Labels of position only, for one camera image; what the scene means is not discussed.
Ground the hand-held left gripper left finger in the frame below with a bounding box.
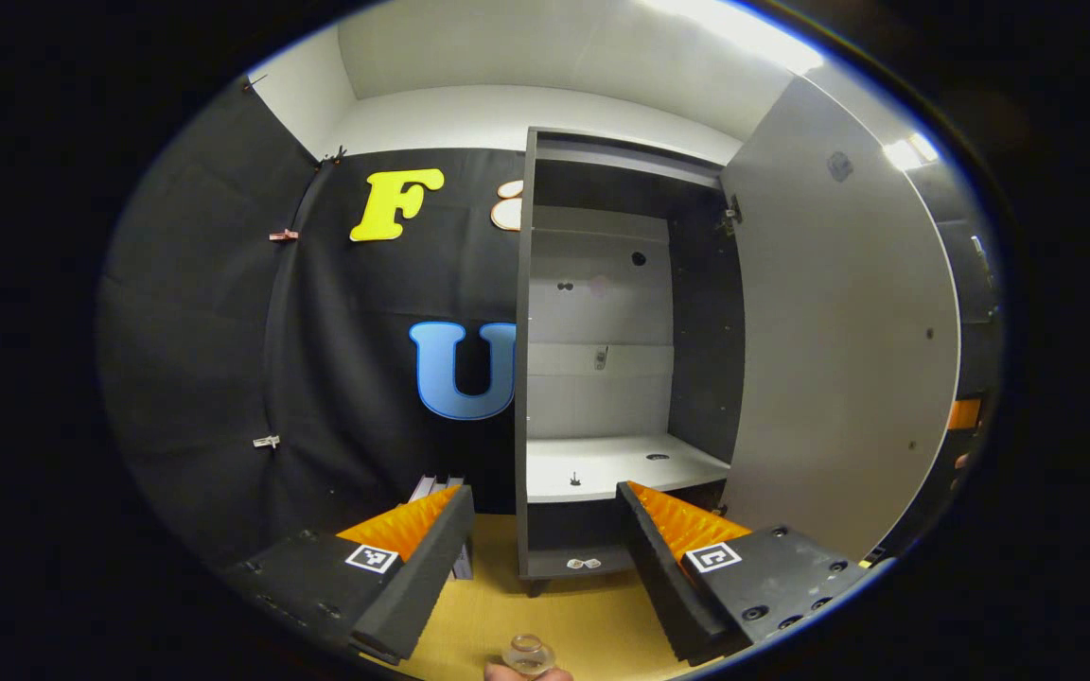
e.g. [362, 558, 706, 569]
[221, 484, 476, 665]

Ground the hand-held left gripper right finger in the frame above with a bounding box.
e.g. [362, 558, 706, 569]
[616, 480, 891, 668]

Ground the clear plastic bottle red label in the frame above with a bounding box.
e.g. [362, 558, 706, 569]
[503, 633, 557, 675]

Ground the light grey cabinet door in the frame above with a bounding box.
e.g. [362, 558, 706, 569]
[720, 76, 964, 561]

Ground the dark grey cabinet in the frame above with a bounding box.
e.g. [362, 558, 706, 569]
[514, 126, 747, 599]

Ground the small ceiling light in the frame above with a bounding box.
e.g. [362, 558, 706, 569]
[882, 131, 940, 172]

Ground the black backdrop cloth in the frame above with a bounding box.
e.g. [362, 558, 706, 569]
[96, 74, 1005, 568]

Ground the long ceiling light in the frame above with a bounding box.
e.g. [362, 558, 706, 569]
[640, 0, 826, 76]

